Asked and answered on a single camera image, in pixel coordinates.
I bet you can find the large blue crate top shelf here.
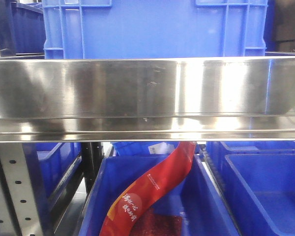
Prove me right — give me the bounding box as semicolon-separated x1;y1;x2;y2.
42;0;268;59

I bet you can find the blue bin lower left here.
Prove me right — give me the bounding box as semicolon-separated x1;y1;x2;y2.
23;143;82;200

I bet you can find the blue bin lower right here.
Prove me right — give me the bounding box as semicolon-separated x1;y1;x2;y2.
206;141;295;236

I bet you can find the dark blue bin upper left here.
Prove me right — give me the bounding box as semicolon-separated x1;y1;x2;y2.
0;0;46;57

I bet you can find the stainless steel shelf rail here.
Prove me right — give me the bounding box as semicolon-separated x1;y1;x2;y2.
0;56;295;143

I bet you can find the red printed snack bag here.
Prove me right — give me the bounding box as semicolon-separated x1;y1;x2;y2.
99;142;196;236

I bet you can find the blue bin with red bag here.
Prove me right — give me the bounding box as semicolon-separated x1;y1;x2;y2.
76;155;238;236

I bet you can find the perforated metal shelf post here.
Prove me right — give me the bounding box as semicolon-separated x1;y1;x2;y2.
0;144;44;236

